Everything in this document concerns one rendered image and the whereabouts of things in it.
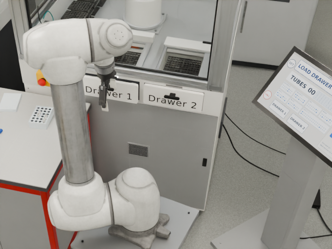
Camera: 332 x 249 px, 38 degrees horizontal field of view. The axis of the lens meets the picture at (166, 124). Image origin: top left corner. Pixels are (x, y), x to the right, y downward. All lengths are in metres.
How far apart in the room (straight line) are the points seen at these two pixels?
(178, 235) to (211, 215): 1.10
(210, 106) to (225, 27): 0.43
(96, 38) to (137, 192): 0.56
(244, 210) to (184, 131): 0.78
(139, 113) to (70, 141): 0.93
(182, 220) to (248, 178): 1.33
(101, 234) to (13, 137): 0.71
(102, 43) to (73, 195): 0.54
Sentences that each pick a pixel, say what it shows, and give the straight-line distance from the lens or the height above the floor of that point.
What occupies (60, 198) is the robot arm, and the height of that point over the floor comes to 1.02.
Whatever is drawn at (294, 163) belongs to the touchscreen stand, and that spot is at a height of 0.71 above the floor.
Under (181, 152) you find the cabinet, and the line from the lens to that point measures 2.58.
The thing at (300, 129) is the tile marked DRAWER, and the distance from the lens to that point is 2.10.
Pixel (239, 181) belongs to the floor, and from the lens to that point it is 3.19.
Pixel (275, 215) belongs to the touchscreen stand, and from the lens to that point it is 2.64.
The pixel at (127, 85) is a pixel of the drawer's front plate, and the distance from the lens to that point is 2.33.
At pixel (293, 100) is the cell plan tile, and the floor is 1.05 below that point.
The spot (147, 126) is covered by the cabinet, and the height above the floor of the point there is 0.65.
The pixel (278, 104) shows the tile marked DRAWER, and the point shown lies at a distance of 2.17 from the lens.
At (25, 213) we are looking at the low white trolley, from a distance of 2.33.
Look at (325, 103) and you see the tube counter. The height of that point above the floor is 1.11.
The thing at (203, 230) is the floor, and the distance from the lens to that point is 2.90.
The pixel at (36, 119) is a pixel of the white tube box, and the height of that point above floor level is 0.79.
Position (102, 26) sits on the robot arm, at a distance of 1.43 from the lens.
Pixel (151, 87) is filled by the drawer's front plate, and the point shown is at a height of 0.92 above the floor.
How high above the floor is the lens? 2.33
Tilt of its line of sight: 42 degrees down
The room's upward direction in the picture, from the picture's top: 4 degrees clockwise
